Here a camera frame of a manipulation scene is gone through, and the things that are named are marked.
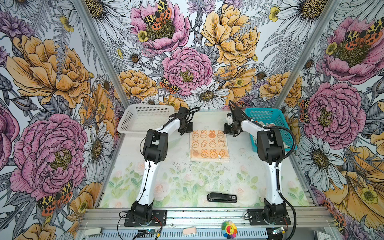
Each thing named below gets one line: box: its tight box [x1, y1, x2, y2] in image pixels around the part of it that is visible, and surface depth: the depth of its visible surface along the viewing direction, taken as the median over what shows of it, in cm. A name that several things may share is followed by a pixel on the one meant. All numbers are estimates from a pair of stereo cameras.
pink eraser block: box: [183, 227, 197, 235], surface depth 72 cm
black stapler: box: [206, 192, 238, 203], surface depth 79 cm
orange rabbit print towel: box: [189, 130, 230, 162], surface depth 102 cm
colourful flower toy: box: [221, 220, 238, 240], surface depth 72 cm
